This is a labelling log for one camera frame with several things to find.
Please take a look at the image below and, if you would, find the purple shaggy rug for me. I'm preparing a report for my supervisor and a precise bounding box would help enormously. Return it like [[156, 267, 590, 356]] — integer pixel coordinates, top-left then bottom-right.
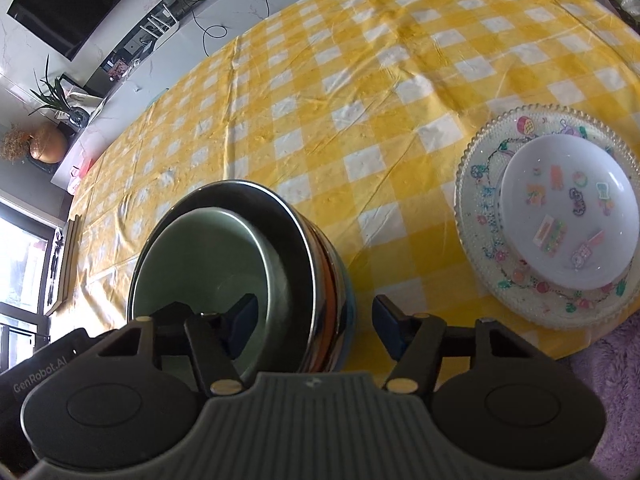
[[569, 310, 640, 480]]

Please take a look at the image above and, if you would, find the stainless steel bowl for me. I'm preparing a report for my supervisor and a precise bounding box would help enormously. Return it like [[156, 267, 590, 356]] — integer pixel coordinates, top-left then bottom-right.
[[127, 179, 357, 377]]

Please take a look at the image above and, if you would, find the clear glass patterned plate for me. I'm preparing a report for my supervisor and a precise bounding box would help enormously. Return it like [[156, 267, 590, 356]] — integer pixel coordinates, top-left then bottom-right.
[[453, 104, 640, 330]]

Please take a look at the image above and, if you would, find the long grey tv cabinet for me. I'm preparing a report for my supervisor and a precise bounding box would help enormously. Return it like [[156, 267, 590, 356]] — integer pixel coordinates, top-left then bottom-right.
[[49, 0, 283, 187]]

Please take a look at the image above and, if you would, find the red box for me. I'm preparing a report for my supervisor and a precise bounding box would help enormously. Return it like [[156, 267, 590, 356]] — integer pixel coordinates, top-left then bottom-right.
[[69, 157, 97, 182]]

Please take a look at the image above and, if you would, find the green ceramic bowl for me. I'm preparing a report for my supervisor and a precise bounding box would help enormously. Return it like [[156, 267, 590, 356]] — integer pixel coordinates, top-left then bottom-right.
[[134, 207, 292, 382]]

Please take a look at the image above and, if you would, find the orange round vase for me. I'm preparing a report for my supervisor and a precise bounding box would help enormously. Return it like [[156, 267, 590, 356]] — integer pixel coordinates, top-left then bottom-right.
[[28, 120, 68, 164]]

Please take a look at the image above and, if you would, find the black cable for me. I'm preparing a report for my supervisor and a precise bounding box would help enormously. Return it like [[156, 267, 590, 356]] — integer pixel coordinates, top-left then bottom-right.
[[192, 0, 269, 54]]

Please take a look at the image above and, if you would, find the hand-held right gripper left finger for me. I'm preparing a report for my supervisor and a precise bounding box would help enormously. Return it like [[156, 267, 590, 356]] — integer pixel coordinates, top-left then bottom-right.
[[96, 292, 260, 396]]

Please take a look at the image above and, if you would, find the black television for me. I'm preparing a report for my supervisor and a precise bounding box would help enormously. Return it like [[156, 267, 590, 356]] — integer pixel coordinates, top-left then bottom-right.
[[7, 0, 167, 62]]

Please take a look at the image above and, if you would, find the white wire rack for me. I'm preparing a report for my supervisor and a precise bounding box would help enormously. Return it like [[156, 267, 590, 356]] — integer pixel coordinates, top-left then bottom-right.
[[142, 2, 179, 37]]

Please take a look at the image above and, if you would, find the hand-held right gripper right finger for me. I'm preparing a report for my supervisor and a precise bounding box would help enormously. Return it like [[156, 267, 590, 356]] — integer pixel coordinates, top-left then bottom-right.
[[372, 294, 544, 395]]

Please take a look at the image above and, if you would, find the green plant in dark vase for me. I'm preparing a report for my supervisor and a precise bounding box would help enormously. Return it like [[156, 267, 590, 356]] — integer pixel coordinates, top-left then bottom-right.
[[29, 55, 92, 127]]

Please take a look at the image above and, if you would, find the dried flower bunch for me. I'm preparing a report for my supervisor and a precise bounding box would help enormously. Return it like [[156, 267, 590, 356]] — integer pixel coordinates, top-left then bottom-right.
[[0, 124, 34, 164]]

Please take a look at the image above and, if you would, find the yellow checked tablecloth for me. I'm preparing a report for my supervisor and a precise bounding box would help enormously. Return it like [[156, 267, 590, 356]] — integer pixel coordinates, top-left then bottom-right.
[[67, 0, 640, 377]]

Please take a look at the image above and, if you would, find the small white printed plate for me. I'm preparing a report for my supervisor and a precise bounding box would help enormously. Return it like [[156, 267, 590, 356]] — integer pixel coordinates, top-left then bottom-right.
[[499, 133, 632, 291]]

